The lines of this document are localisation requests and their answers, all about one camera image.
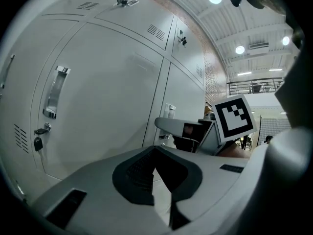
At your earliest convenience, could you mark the ceiling air conditioner vent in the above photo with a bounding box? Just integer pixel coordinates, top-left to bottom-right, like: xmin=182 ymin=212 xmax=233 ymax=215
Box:
xmin=247 ymin=41 xmax=270 ymax=50

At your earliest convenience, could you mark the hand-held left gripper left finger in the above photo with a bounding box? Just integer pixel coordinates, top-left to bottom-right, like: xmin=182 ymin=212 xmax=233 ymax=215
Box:
xmin=31 ymin=145 xmax=170 ymax=235

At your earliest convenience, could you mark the grey metal locker cabinet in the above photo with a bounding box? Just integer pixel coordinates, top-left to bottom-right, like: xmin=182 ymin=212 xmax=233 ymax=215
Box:
xmin=0 ymin=0 xmax=206 ymax=198

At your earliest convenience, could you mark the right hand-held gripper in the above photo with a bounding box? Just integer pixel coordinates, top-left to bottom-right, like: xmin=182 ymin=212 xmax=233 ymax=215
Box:
xmin=154 ymin=94 xmax=258 ymax=157

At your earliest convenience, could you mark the person's right forearm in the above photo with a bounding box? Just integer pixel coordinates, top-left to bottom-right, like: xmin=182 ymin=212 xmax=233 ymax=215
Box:
xmin=217 ymin=140 xmax=250 ymax=159

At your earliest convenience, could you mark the black mezzanine railing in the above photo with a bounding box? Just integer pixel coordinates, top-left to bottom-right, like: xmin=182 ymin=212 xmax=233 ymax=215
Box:
xmin=226 ymin=78 xmax=285 ymax=95

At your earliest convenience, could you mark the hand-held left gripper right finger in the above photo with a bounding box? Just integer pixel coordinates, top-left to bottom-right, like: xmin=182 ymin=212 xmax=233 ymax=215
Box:
xmin=154 ymin=145 xmax=250 ymax=231

